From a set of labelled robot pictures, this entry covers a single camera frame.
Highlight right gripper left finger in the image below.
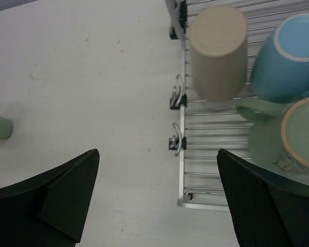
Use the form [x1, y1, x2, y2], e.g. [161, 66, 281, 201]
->
[0, 149, 100, 246]

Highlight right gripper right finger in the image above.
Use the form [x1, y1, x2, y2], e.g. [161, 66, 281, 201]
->
[217, 149, 309, 246]

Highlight beige tall cup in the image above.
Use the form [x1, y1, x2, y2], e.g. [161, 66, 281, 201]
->
[189, 5, 248, 102]

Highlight metal dish rack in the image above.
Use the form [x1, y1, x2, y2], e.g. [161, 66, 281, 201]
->
[166, 1, 309, 211]

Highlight light green mug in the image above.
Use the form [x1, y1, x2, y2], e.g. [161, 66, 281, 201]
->
[236, 97, 309, 184]

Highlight light blue mug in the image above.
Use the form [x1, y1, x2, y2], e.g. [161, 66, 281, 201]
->
[250, 13, 309, 103]

